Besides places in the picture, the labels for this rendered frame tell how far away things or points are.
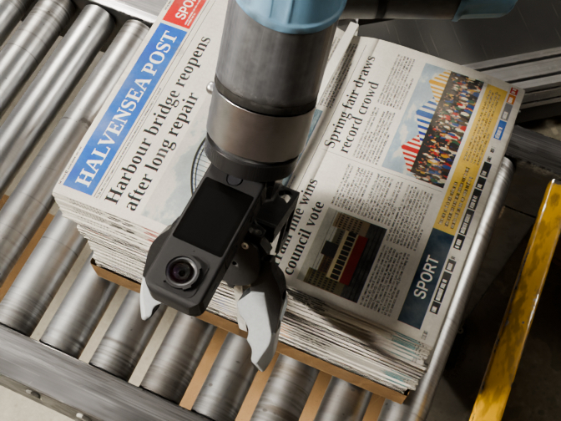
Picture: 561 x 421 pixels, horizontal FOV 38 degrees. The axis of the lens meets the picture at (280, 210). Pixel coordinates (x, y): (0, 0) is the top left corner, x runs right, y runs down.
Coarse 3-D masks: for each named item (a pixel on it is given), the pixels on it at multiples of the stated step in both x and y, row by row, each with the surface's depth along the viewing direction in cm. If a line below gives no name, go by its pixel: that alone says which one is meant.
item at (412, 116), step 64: (384, 64) 80; (448, 64) 80; (384, 128) 77; (448, 128) 77; (512, 128) 77; (320, 192) 74; (384, 192) 74; (448, 192) 74; (320, 256) 71; (384, 256) 71; (448, 256) 71; (320, 320) 74; (384, 320) 69; (384, 384) 85
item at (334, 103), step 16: (336, 32) 82; (352, 48) 81; (368, 48) 81; (352, 64) 80; (336, 80) 80; (352, 80) 79; (336, 96) 79; (352, 96) 79; (320, 112) 78; (336, 112) 78; (320, 128) 77; (336, 128) 77; (320, 144) 76; (304, 160) 75; (320, 160) 75; (288, 176) 75; (304, 176) 75; (304, 192) 74; (224, 288) 79; (224, 304) 84
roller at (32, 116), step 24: (96, 24) 111; (72, 48) 109; (96, 48) 112; (48, 72) 107; (72, 72) 108; (24, 96) 106; (48, 96) 106; (24, 120) 104; (48, 120) 106; (0, 144) 102; (24, 144) 104; (0, 168) 101; (0, 192) 102
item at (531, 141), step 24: (72, 0) 114; (96, 0) 113; (120, 0) 113; (144, 0) 113; (72, 24) 120; (120, 24) 114; (528, 144) 103; (552, 144) 103; (528, 168) 103; (552, 168) 102; (528, 192) 107
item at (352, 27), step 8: (352, 24) 82; (352, 32) 82; (344, 40) 81; (336, 48) 80; (344, 48) 80; (336, 56) 80; (328, 64) 79; (336, 64) 79; (328, 72) 78; (328, 80) 78; (320, 96) 77
